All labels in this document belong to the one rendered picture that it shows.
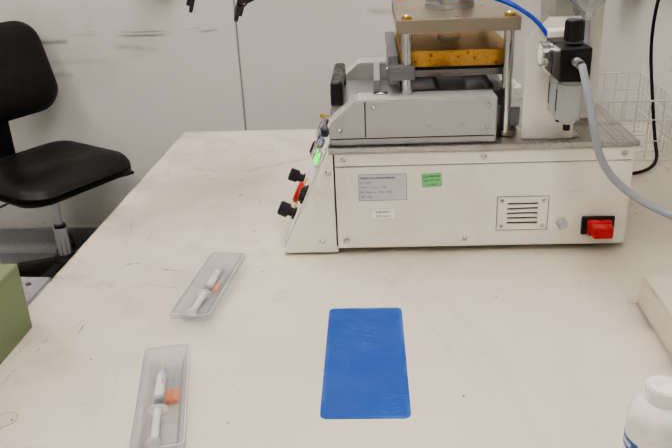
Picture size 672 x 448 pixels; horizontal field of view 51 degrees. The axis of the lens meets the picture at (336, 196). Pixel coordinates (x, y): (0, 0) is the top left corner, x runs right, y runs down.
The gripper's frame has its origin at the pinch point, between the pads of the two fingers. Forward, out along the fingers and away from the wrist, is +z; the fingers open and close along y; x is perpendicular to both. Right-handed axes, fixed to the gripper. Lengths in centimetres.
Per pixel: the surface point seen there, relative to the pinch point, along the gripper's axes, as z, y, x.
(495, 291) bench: -15, 39, -70
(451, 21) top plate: -35, 29, -38
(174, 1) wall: 73, -3, 95
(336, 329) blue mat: -11, 16, -76
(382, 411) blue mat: -21, 17, -90
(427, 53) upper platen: -28, 28, -37
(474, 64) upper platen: -29, 35, -39
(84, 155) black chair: 113, -26, 51
